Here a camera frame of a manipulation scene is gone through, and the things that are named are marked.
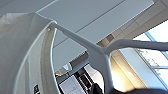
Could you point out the white framed panel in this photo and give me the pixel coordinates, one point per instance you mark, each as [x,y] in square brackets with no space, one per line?
[71,87]

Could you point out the large bright window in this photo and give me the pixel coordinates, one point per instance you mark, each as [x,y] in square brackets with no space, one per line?
[156,56]

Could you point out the black frame rack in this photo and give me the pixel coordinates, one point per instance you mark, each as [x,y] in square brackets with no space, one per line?
[84,80]

